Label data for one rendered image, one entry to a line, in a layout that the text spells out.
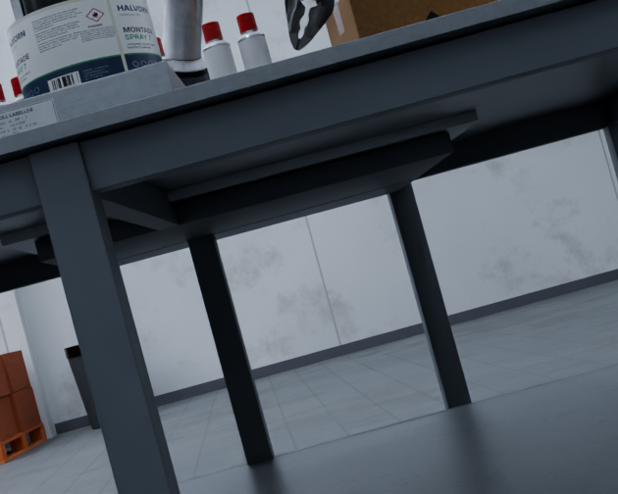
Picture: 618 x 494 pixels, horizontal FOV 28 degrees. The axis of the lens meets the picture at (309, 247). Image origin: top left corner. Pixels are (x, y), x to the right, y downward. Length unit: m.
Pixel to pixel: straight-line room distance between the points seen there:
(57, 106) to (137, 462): 0.43
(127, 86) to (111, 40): 0.20
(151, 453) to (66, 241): 0.26
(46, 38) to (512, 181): 8.19
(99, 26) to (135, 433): 0.56
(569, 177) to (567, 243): 0.51
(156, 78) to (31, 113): 0.15
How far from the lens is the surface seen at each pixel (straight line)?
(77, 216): 1.44
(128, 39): 1.70
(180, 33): 2.73
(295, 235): 9.48
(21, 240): 2.28
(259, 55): 2.25
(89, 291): 1.44
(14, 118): 1.51
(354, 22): 2.46
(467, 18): 1.42
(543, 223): 9.76
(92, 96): 1.50
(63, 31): 1.69
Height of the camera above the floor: 0.57
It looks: 2 degrees up
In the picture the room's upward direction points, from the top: 15 degrees counter-clockwise
